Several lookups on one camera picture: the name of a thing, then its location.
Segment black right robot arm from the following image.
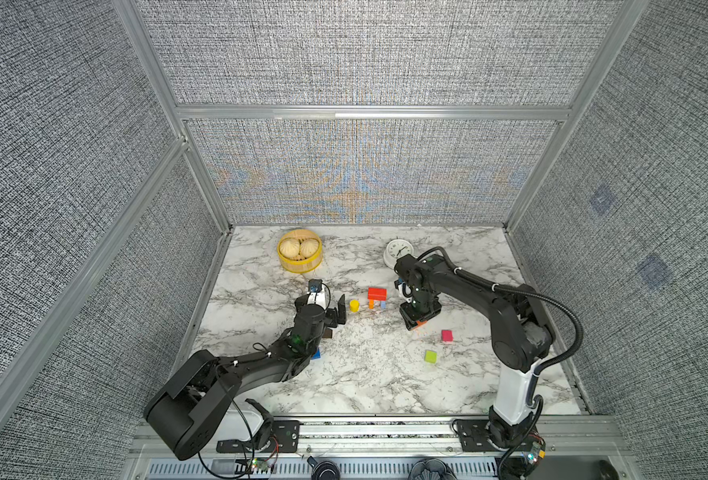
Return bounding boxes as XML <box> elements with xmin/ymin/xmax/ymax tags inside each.
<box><xmin>394</xmin><ymin>247</ymin><xmax>585</xmax><ymax>450</ymax></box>

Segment lime green wood cube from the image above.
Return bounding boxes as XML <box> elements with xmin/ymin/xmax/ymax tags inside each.
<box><xmin>424</xmin><ymin>350</ymin><xmax>438</xmax><ymax>364</ymax></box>

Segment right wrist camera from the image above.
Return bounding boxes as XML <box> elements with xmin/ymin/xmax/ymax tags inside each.
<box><xmin>394</xmin><ymin>278</ymin><xmax>413</xmax><ymax>302</ymax></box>

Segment yellow rimmed wooden steamer basket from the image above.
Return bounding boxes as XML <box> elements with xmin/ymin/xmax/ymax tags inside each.
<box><xmin>277</xmin><ymin>229</ymin><xmax>324</xmax><ymax>274</ymax></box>

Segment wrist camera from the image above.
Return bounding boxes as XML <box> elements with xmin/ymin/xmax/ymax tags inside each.
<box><xmin>305</xmin><ymin>279</ymin><xmax>331</xmax><ymax>309</ymax></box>
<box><xmin>394</xmin><ymin>278</ymin><xmax>413</xmax><ymax>302</ymax></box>

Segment right cream steamed bun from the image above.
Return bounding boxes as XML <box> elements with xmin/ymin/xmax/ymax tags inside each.
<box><xmin>299</xmin><ymin>238</ymin><xmax>320</xmax><ymax>259</ymax></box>

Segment red wood block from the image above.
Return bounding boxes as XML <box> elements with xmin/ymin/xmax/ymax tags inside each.
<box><xmin>367</xmin><ymin>287</ymin><xmax>388</xmax><ymax>302</ymax></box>

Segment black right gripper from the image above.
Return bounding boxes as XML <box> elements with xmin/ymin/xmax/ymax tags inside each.
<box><xmin>396</xmin><ymin>290</ymin><xmax>439</xmax><ymax>328</ymax></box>

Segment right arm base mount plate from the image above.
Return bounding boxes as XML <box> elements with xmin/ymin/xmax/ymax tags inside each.
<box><xmin>451</xmin><ymin>416</ymin><xmax>545</xmax><ymax>453</ymax></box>

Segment white round alarm clock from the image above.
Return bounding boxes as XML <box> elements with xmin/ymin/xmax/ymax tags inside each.
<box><xmin>383</xmin><ymin>238</ymin><xmax>414</xmax><ymax>269</ymax></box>

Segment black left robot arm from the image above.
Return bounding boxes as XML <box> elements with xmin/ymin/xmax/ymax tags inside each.
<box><xmin>144</xmin><ymin>297</ymin><xmax>347</xmax><ymax>460</ymax></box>

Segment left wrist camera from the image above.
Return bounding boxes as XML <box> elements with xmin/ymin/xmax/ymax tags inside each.
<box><xmin>305</xmin><ymin>279</ymin><xmax>331</xmax><ymax>309</ymax></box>

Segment cream steamed bun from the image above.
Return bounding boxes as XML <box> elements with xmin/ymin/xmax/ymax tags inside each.
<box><xmin>299</xmin><ymin>238</ymin><xmax>320</xmax><ymax>259</ymax></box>
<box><xmin>279</xmin><ymin>238</ymin><xmax>301</xmax><ymax>260</ymax></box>

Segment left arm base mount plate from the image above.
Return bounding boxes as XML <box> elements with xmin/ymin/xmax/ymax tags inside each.
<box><xmin>216</xmin><ymin>420</ymin><xmax>301</xmax><ymax>454</ymax></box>

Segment left cream steamed bun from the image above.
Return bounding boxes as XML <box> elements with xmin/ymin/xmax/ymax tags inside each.
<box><xmin>279</xmin><ymin>238</ymin><xmax>301</xmax><ymax>260</ymax></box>

